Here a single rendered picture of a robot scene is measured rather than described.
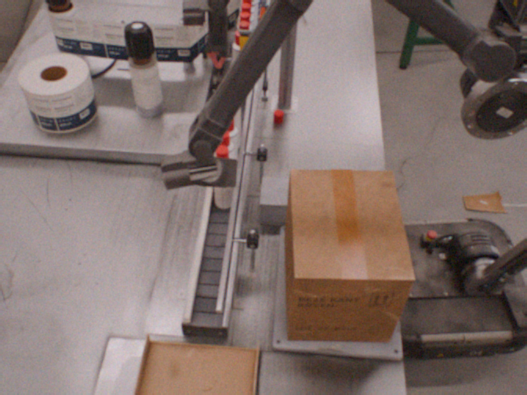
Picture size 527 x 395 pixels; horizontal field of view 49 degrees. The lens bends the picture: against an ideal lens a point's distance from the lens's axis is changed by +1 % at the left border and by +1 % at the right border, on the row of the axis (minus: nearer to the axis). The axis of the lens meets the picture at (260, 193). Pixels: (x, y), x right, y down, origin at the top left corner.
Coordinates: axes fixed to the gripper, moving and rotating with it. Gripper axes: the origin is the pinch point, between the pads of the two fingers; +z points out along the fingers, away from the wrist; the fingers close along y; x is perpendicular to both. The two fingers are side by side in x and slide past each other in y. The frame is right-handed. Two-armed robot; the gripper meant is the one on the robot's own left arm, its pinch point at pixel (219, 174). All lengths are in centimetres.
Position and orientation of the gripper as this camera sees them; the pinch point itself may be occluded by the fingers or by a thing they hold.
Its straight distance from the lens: 139.9
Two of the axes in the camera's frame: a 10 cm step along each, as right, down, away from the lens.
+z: 0.4, 0.3, 10.0
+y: -10.0, -0.6, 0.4
